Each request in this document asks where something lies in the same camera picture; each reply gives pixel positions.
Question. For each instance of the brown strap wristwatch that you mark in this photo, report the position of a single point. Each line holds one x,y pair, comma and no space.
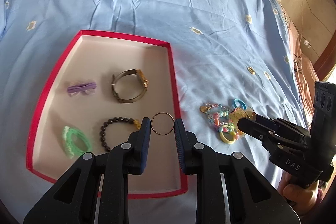
129,86

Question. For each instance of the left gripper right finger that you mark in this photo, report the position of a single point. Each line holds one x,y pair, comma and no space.
230,189

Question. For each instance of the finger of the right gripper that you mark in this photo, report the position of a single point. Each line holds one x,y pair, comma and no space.
275,132

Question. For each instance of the pink cartoon blanket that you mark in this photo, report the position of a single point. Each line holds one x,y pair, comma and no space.
303,69

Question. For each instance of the blue floral bed sheet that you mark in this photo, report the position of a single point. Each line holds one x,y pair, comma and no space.
223,49

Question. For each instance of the red jewelry box tray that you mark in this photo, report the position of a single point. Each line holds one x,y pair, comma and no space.
78,94

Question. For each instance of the right hand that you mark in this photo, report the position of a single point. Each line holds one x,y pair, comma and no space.
305,200

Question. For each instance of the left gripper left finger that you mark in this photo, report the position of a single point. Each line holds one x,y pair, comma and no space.
94,188

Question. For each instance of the yellow hair claw clip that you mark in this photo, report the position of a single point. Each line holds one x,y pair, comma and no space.
239,113

